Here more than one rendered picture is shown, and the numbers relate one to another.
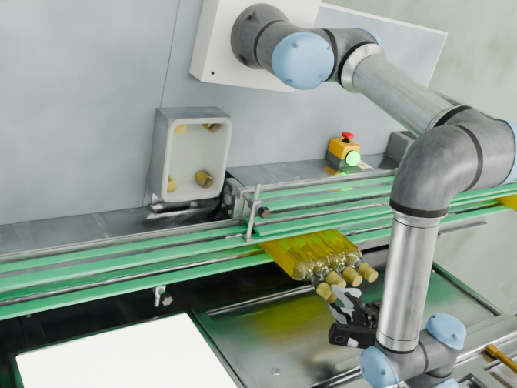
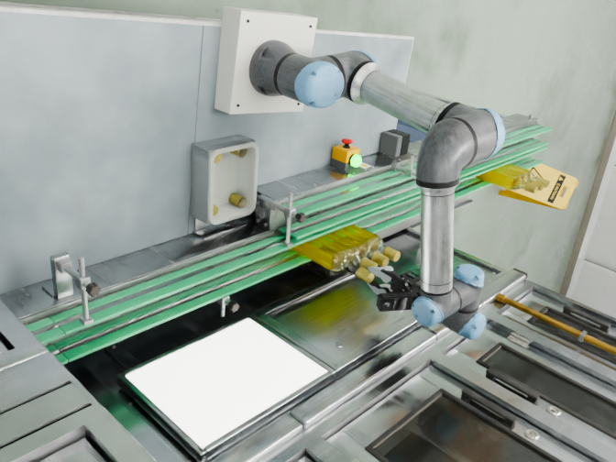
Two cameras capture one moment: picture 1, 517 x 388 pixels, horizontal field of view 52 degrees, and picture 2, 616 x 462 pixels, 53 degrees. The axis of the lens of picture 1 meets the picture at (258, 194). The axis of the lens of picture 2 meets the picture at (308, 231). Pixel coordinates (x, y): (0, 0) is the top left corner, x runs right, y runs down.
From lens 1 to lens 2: 0.50 m
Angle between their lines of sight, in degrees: 10
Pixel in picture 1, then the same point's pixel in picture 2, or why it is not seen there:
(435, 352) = (465, 291)
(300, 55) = (318, 81)
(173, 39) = (199, 82)
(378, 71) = (381, 84)
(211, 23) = (233, 63)
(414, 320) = (448, 268)
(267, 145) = (282, 161)
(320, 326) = (362, 306)
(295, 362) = (352, 335)
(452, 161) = (457, 144)
